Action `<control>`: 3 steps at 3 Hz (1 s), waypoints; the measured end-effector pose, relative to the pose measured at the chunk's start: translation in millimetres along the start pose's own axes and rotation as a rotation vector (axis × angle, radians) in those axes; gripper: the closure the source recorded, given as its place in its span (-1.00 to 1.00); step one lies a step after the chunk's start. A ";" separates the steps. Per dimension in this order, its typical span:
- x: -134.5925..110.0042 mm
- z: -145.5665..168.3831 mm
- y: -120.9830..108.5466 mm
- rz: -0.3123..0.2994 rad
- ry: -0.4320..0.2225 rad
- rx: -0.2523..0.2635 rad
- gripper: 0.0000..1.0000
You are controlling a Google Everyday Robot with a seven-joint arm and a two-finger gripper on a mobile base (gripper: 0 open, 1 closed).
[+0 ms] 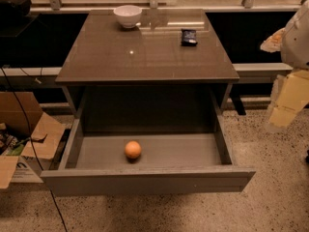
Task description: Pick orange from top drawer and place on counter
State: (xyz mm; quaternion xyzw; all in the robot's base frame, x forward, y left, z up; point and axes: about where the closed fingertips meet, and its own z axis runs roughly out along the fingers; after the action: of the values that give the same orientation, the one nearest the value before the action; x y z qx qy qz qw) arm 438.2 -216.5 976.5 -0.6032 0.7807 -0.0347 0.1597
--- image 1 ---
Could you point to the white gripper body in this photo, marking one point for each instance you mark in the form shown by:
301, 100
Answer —
296, 43

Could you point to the grey cabinet with counter top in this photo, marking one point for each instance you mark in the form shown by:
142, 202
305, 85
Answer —
145, 72

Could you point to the grey window ledge rail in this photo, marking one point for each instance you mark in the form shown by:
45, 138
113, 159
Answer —
45, 77

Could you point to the orange fruit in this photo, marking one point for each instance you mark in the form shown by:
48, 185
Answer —
133, 150

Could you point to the dark blue snack packet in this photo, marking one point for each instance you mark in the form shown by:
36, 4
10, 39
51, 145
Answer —
189, 37

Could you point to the white ceramic bowl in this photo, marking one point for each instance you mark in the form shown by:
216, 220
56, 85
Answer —
128, 15

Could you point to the open cardboard box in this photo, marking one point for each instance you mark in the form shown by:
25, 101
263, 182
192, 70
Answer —
29, 139

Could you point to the black object on shelf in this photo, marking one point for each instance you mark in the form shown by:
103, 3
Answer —
15, 8

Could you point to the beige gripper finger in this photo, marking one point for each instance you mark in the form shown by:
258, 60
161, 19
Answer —
273, 42
289, 95

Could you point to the open grey top drawer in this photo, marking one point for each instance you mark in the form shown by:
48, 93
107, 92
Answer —
188, 155

